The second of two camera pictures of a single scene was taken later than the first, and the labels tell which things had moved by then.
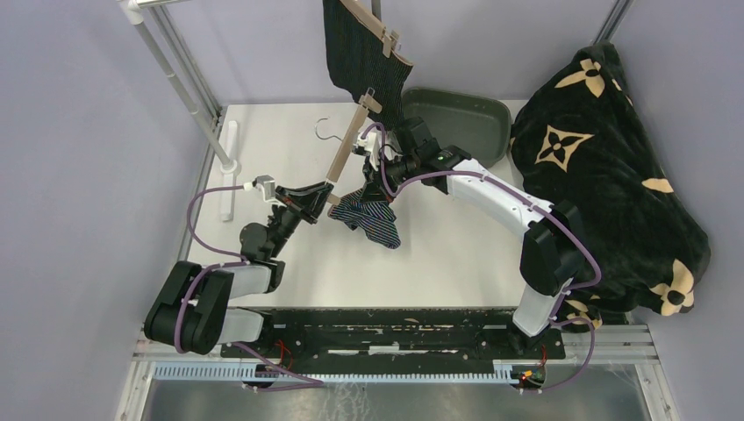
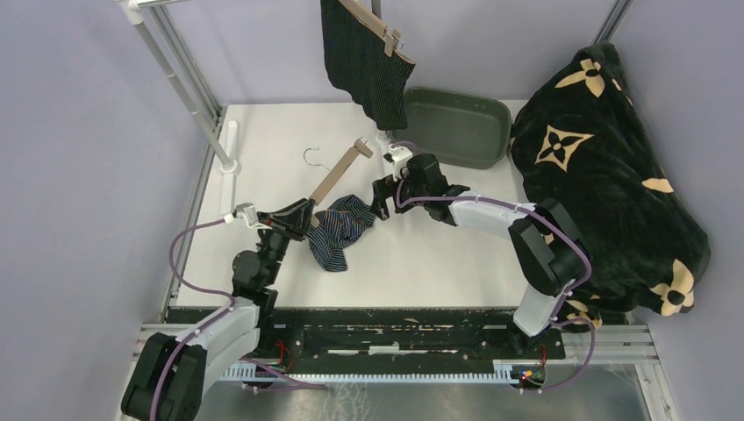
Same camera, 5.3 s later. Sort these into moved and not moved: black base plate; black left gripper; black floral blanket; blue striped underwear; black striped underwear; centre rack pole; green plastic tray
Moved: blue striped underwear; black left gripper
Not moved: centre rack pole; black floral blanket; green plastic tray; black striped underwear; black base plate
